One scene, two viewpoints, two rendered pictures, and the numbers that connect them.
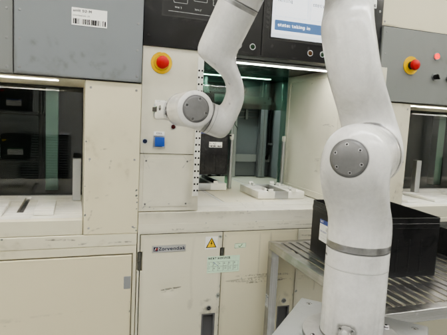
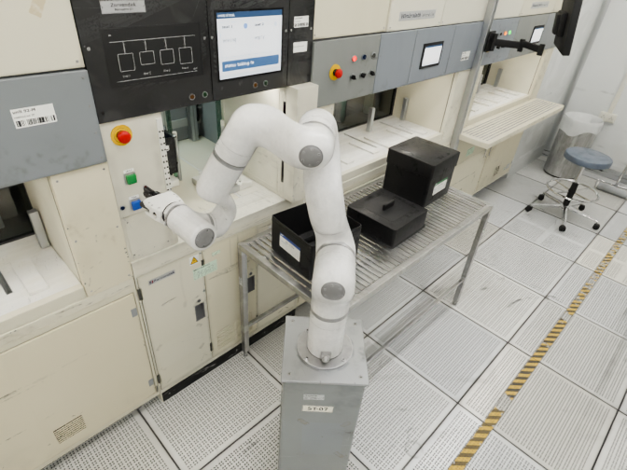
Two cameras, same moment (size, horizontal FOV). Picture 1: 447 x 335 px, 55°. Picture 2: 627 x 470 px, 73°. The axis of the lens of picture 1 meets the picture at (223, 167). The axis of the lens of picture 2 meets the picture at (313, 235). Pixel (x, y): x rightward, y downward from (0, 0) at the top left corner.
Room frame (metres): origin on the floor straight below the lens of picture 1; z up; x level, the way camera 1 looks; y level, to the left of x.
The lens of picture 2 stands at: (0.00, 0.25, 1.89)
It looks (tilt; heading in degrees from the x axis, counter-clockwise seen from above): 35 degrees down; 331
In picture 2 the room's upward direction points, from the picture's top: 5 degrees clockwise
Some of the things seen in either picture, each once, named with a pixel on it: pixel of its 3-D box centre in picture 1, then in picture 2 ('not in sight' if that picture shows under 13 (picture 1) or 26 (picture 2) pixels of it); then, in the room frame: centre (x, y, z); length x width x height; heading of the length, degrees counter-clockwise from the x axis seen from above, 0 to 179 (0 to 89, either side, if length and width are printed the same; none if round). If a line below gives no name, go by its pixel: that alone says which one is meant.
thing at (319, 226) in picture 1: (370, 234); (314, 236); (1.31, -0.47, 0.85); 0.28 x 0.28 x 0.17; 14
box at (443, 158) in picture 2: not in sight; (419, 171); (1.63, -1.27, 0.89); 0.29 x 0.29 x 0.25; 21
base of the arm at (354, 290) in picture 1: (354, 292); (327, 328); (0.82, -0.27, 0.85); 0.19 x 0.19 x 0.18
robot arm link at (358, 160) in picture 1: (358, 187); (332, 286); (0.79, -0.25, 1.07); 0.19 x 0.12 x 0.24; 149
